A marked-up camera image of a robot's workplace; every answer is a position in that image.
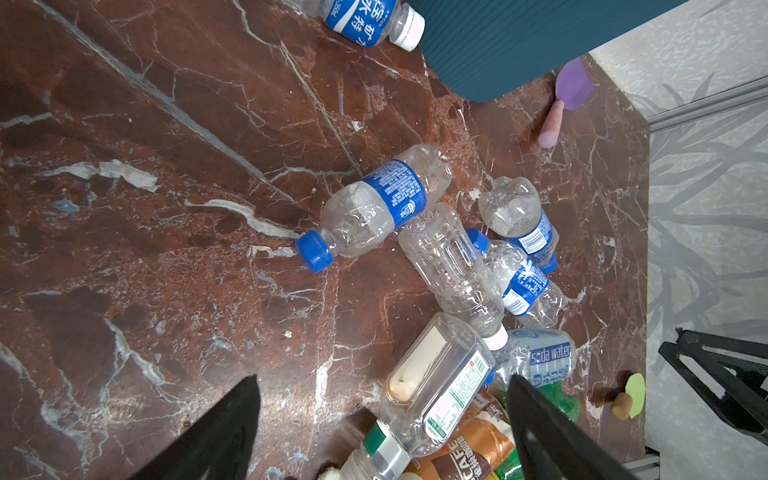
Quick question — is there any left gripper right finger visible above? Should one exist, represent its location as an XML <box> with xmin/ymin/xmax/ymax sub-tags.
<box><xmin>507</xmin><ymin>374</ymin><xmax>636</xmax><ymax>480</ymax></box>

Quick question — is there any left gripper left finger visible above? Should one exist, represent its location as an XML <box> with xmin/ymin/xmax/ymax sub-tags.
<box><xmin>132</xmin><ymin>375</ymin><xmax>261</xmax><ymax>479</ymax></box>

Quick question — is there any green soda bottle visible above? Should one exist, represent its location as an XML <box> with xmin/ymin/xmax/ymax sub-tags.
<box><xmin>489</xmin><ymin>382</ymin><xmax>581</xmax><ymax>480</ymax></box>

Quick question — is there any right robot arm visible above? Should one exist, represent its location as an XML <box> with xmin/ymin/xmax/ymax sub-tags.
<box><xmin>658</xmin><ymin>328</ymin><xmax>767</xmax><ymax>445</ymax></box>

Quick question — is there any teal bin with yellow rim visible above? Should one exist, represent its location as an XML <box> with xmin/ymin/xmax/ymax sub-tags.
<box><xmin>411</xmin><ymin>0</ymin><xmax>682</xmax><ymax>102</ymax></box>

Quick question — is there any brown tea bottle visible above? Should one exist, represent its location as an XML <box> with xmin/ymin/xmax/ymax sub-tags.
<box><xmin>400</xmin><ymin>391</ymin><xmax>515</xmax><ymax>480</ymax></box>

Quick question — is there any soda water bottle blue cap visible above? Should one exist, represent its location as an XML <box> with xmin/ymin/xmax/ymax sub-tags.
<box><xmin>488</xmin><ymin>328</ymin><xmax>574</xmax><ymax>396</ymax></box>

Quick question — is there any square clear bottle green label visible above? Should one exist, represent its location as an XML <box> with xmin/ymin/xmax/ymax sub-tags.
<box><xmin>340</xmin><ymin>312</ymin><xmax>495</xmax><ymax>479</ymax></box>

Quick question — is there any crushed clear bottle blue label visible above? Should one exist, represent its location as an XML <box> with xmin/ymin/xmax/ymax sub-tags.
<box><xmin>466</xmin><ymin>228</ymin><xmax>565</xmax><ymax>329</ymax></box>

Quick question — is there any clear ribbed bottle white cap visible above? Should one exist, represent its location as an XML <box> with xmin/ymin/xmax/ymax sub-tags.
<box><xmin>398</xmin><ymin>202</ymin><xmax>508</xmax><ymax>351</ymax></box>

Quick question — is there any small clear bottle blue label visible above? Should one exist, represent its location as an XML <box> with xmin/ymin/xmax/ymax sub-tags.
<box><xmin>478</xmin><ymin>176</ymin><xmax>559</xmax><ymax>274</ymax></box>

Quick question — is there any purple toy shovel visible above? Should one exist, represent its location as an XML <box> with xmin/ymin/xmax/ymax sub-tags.
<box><xmin>537</xmin><ymin>58</ymin><xmax>595</xmax><ymax>149</ymax></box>

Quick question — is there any clear bottle blue label white cap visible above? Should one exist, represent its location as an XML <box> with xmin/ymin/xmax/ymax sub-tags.
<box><xmin>290</xmin><ymin>0</ymin><xmax>426</xmax><ymax>52</ymax></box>

